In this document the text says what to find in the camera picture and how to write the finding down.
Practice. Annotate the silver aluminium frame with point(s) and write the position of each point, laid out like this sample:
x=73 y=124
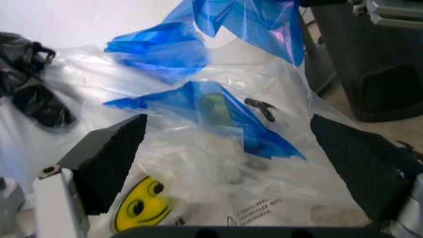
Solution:
x=390 y=12

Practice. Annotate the black crumpled garbage bag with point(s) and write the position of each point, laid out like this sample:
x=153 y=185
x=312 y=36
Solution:
x=36 y=99

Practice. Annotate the green object inside bag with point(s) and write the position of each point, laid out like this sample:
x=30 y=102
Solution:
x=215 y=106

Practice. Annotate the small black clip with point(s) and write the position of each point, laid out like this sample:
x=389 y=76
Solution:
x=262 y=109

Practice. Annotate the blue plastic garbage bag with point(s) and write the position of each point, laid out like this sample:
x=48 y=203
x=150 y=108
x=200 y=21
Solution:
x=158 y=47

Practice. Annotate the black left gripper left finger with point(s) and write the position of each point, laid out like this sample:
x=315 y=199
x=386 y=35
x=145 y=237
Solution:
x=109 y=158

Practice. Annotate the clear plastic bag yellow smiley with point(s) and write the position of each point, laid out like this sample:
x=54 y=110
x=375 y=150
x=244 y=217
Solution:
x=205 y=173

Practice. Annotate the black trash bin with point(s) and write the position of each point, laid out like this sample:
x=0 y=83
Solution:
x=373 y=62

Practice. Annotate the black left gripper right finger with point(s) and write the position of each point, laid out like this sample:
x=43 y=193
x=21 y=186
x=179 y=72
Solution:
x=357 y=161

